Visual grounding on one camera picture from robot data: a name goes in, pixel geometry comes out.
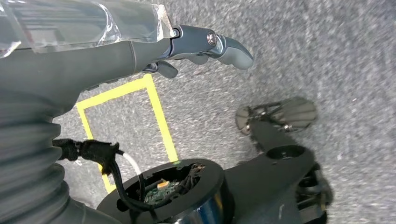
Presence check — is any yellow floor tape square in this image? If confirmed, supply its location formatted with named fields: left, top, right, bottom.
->
left=76, top=73, right=180, bottom=194

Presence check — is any open black robot hip joint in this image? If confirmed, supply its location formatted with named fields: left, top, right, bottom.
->
left=97, top=158, right=235, bottom=224

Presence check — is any black robot left leg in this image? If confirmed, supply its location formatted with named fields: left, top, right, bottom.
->
left=223, top=119, right=334, bottom=224

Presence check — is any grey robot left foot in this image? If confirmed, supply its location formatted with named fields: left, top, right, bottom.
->
left=234, top=96, right=318, bottom=136

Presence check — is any black wrapped wrist cable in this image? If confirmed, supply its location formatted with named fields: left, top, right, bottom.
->
left=52, top=138, right=162, bottom=217

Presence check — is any thin white wire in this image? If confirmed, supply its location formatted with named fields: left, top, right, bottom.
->
left=123, top=152, right=145, bottom=202

